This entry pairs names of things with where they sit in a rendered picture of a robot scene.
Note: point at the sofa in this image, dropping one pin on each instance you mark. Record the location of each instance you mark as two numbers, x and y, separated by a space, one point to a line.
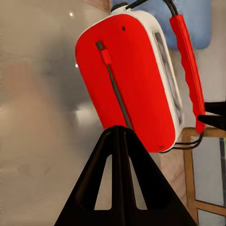
196 13

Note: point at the radio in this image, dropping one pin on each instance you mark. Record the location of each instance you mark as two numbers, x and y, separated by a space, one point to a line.
126 65

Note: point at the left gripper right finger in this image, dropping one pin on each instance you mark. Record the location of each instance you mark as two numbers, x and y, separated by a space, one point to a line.
164 208

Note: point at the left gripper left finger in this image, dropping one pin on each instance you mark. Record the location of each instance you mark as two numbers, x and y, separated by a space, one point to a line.
79 208

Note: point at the coffee table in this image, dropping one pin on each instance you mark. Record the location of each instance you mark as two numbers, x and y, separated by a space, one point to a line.
49 125

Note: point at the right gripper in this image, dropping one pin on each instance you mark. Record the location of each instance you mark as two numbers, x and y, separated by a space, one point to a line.
215 121

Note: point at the door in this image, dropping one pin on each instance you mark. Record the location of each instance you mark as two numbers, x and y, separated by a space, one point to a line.
206 176

